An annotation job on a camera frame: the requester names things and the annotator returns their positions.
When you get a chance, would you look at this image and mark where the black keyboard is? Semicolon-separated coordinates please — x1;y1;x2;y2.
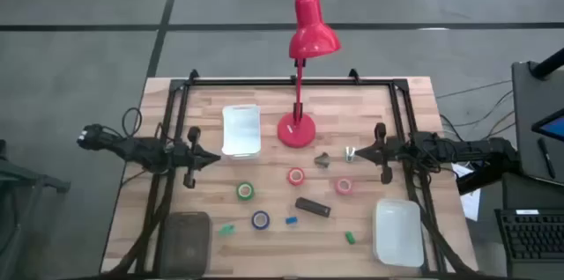
493;208;564;264

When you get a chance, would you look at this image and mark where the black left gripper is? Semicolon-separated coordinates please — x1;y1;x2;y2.
170;125;222;189

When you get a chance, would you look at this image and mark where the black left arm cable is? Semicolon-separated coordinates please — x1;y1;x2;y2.
122;107;144;138

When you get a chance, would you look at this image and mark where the thin grey floor cable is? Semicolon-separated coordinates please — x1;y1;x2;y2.
435;79;515;99
440;90;516;128

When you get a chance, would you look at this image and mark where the large black stapler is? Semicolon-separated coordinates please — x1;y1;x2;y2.
294;196;332;218

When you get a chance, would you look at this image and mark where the black pen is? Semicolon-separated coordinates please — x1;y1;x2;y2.
536;136;557;180

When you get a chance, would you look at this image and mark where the black support beam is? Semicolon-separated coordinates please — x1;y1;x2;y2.
456;156;521;196

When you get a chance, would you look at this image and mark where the white plain plastic bin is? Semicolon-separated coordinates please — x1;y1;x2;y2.
372;198;426;269

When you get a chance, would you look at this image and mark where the dark grey side desk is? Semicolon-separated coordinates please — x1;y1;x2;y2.
511;60;564;187

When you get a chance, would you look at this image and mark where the red tape roll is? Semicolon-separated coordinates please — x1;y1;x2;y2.
287;167;306;187

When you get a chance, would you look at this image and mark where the white paper sheet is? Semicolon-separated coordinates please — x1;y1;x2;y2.
451;161;482;223

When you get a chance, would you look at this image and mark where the black aluminium table frame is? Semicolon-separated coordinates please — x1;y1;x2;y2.
136;68;446;277

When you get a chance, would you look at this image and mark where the blue tape roll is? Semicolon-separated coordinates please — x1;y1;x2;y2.
250;210;271;231

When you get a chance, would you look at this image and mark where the tablet with blue screen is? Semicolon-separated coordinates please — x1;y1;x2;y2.
531;110;564;143

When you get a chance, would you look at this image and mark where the pink tape roll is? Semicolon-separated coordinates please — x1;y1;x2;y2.
334;177;354;196

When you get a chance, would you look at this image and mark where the green tape roll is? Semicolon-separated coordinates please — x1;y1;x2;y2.
235;181;256;202

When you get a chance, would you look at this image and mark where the dark metal stand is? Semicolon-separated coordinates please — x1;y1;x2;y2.
0;138;71;280

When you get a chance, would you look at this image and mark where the red desk lamp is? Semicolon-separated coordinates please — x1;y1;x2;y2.
276;0;343;149

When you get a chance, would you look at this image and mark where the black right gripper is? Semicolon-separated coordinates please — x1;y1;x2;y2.
353;122;413;186

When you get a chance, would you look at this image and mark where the black pole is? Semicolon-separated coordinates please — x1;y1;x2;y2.
528;48;564;80

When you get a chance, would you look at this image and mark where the white bin with handle holes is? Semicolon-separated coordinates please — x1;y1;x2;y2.
221;103;262;160

